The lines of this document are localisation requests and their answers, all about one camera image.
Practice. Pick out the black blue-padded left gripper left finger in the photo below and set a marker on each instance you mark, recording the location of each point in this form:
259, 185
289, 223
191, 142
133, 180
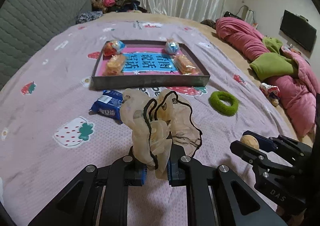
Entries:
95, 196

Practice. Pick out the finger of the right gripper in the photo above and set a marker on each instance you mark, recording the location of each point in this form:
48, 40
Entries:
252, 155
280, 144

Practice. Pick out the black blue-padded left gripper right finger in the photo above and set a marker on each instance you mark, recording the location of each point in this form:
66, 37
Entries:
217, 195

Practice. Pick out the orange wrapped biscuit pack right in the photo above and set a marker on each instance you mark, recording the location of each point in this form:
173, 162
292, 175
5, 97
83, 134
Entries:
185, 66

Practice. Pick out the black wall television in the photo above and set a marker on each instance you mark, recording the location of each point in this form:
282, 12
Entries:
299, 30

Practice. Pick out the small white red plush toy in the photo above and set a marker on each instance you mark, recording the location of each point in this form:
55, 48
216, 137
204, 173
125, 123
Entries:
271, 92

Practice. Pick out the orange wrapped biscuit pack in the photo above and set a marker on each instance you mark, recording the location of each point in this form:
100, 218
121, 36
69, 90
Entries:
185, 66
115, 65

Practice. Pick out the small tan wooden ball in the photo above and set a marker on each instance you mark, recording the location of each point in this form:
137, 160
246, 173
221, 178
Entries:
250, 141

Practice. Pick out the green fleece blanket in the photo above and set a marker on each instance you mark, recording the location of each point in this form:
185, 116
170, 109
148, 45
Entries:
273, 63

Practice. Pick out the beige black-trimmed scrunchie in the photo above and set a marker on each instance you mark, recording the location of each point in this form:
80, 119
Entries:
157, 124

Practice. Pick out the white cluttered side cabinet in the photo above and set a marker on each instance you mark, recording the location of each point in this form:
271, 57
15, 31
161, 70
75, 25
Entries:
245, 14

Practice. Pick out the pink quilt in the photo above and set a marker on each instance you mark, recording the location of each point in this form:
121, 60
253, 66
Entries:
297, 95

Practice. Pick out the orange wrapped biscuit pack left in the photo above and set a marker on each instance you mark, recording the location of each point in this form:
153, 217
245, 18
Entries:
115, 65

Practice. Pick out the shallow dark cardboard tray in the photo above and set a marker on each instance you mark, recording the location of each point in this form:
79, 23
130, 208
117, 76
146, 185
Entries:
148, 65

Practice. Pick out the pile of clothes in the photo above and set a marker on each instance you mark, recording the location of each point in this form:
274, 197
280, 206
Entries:
118, 6

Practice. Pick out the blue white wrapped candy ball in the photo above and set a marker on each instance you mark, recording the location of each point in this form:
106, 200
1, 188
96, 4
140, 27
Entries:
172, 47

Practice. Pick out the red blue wrapped candy ball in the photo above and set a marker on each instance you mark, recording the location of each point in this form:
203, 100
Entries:
113, 47

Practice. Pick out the blue patterned folded cloth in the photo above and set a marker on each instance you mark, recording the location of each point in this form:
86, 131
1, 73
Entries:
88, 16

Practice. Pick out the blue cookie packet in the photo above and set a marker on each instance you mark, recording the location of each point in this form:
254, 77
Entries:
109, 105

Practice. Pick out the grey quilted headboard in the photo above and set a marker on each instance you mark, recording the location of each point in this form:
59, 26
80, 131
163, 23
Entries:
28, 25

